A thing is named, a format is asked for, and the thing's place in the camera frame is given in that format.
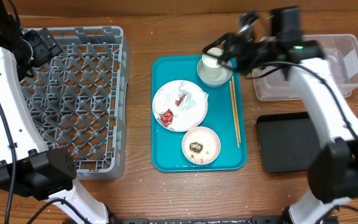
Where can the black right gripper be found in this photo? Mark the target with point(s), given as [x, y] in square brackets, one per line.
[233, 44]

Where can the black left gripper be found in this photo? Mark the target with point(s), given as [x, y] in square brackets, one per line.
[45, 53]

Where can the white paper cup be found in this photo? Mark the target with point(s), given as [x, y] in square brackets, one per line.
[211, 67]

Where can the large white napkin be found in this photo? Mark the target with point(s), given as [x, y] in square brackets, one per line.
[179, 96]

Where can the red foil snack wrapper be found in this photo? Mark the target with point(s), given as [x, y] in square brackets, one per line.
[167, 117]

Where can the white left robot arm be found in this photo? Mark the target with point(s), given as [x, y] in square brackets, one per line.
[50, 176]

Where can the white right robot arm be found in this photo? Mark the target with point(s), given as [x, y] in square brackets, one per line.
[333, 175]

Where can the grey dishwasher rack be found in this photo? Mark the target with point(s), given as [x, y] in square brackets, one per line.
[75, 102]

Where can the clear plastic waste bin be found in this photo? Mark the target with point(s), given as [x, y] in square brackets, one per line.
[341, 52]

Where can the grey-green bowl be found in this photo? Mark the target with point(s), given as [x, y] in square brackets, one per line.
[223, 77]

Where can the white round plate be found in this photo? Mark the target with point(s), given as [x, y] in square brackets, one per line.
[185, 121]

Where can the teal serving tray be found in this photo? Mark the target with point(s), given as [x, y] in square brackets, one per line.
[167, 155]

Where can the pink bowl with leftovers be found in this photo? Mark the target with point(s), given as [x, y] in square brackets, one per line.
[210, 141]

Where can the brown food leftover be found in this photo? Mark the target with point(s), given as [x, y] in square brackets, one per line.
[196, 147]

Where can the black rectangular tray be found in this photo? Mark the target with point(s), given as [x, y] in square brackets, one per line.
[288, 142]

